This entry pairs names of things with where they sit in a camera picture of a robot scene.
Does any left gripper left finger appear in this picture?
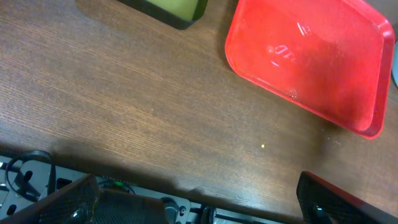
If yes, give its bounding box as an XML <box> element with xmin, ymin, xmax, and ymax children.
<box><xmin>1</xmin><ymin>174</ymin><xmax>100</xmax><ymax>224</ymax></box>

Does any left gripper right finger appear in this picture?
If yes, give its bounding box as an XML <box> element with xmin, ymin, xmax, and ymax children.
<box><xmin>296</xmin><ymin>171</ymin><xmax>397</xmax><ymax>224</ymax></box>

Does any light green plate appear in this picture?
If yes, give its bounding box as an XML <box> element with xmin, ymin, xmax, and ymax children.
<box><xmin>392</xmin><ymin>42</ymin><xmax>398</xmax><ymax>87</ymax></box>

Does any red plastic tray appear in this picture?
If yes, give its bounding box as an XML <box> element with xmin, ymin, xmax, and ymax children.
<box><xmin>224</xmin><ymin>0</ymin><xmax>395</xmax><ymax>139</ymax></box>

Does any black tray with soapy water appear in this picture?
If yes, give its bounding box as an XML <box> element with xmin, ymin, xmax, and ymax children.
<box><xmin>119</xmin><ymin>0</ymin><xmax>208</xmax><ymax>30</ymax></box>

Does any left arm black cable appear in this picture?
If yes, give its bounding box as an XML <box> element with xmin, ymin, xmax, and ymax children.
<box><xmin>4</xmin><ymin>149</ymin><xmax>57</xmax><ymax>202</ymax></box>

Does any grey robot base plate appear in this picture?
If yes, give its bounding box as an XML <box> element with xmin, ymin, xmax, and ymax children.
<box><xmin>1</xmin><ymin>157</ymin><xmax>285</xmax><ymax>224</ymax></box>

